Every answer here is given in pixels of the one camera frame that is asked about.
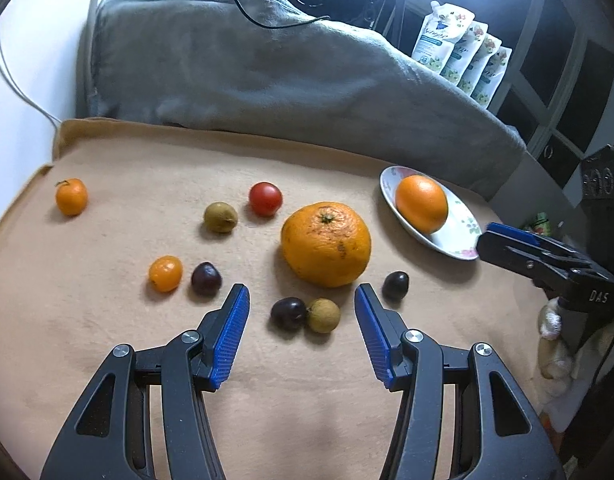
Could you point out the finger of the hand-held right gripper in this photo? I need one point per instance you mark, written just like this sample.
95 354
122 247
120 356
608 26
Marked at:
517 233
512 260

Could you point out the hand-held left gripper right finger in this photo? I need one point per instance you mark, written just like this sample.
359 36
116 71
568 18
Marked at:
374 335

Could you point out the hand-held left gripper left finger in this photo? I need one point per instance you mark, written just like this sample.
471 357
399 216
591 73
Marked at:
232 330

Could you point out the dark purple grape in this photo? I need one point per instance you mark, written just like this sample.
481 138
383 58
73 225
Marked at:
206 279
395 286
288 314

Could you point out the tan longan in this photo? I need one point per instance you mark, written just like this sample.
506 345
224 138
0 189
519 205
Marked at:
323 316

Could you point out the white floral plate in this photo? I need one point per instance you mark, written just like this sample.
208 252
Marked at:
459 232

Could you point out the large rough-skinned orange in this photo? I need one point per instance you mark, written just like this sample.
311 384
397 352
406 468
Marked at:
326 247

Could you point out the green-brown round fruit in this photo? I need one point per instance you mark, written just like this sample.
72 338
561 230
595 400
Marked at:
220 217

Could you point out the small mandarin with stem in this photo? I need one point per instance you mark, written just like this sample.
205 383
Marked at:
71 197

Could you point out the person's right hand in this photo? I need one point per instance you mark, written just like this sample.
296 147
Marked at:
551 322

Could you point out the green packet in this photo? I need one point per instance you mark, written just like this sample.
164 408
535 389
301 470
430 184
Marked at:
539 222

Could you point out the small oval kumquat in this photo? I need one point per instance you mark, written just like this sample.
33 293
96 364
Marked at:
165 274

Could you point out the smooth orange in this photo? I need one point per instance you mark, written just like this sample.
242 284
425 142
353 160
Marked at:
421 205

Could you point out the red cherry tomato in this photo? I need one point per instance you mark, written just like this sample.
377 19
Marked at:
265 199

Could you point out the white refill pouch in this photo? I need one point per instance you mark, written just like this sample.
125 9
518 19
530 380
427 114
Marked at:
484 67
469 55
494 82
439 35

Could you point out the black tripod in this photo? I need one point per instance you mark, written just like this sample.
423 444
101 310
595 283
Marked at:
393 5

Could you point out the grey blanket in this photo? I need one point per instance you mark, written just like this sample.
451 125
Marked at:
262 70

